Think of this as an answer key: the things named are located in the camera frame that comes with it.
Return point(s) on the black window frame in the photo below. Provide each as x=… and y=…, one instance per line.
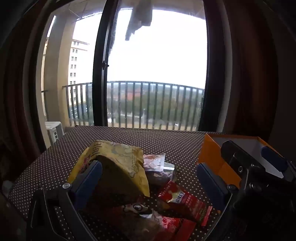
x=100, y=69

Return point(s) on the white air conditioner unit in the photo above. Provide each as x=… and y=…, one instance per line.
x=54, y=132

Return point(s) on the plain red snack packet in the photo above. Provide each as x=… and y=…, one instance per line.
x=182, y=229

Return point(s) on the red labelled snack packet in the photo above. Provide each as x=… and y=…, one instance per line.
x=182, y=199

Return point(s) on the brown polka dot tablecloth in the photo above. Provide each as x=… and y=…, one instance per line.
x=173, y=141

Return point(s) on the white pink snack packet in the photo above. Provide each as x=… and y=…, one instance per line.
x=153, y=161

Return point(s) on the beige apartment building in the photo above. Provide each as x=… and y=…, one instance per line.
x=76, y=60

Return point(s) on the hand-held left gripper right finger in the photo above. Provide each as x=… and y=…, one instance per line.
x=209, y=185

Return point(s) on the balcony railing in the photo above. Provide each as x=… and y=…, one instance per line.
x=148, y=82

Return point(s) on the dark silver snack packet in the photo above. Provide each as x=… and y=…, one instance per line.
x=161, y=175

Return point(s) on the large yellow snack bag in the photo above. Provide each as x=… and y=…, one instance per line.
x=120, y=157

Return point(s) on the orange cardboard box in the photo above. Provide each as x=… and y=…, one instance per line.
x=208, y=155

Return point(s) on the hanging grey cloth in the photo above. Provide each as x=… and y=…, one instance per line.
x=138, y=16

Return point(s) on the dark red curtain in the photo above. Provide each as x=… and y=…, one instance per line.
x=249, y=69
x=13, y=92

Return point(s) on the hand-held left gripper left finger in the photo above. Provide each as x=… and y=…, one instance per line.
x=87, y=183

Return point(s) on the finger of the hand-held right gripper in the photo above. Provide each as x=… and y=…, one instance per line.
x=274, y=160
x=234, y=158

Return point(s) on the dark red cartoon snack bag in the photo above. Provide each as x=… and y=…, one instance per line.
x=134, y=208

